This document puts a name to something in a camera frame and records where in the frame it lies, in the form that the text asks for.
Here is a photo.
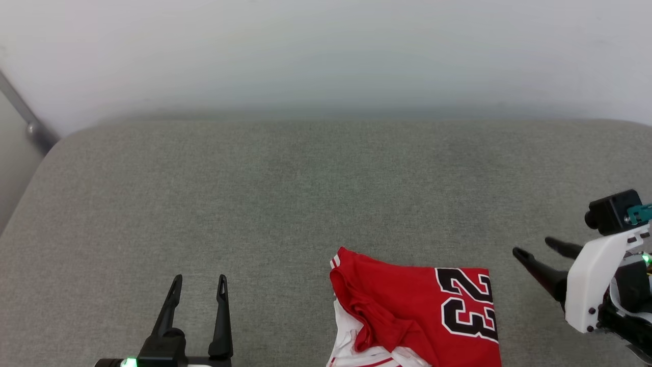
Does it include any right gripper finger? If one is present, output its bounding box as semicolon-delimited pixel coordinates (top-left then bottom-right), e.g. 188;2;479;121
545;237;584;260
512;247;569;302

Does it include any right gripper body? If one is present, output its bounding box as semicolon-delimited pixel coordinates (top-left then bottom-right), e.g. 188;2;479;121
564;223;652;335

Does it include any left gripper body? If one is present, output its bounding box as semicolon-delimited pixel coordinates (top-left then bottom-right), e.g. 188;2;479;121
94;356;233;367

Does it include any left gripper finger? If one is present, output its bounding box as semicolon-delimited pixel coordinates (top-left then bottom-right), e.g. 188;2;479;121
138;275;187;364
208;274;234;358

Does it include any red basketball jersey number 23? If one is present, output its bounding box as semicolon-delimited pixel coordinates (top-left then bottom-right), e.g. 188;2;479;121
326;247;503;367

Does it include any grey fabric sofa cushion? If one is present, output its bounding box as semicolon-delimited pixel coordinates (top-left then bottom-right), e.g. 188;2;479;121
0;118;652;367

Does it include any teal cable connector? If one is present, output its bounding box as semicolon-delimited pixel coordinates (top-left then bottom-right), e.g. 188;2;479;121
627;203;652;226

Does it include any grey metal rail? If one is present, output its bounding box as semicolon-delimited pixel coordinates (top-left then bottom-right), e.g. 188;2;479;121
0;70;61;154

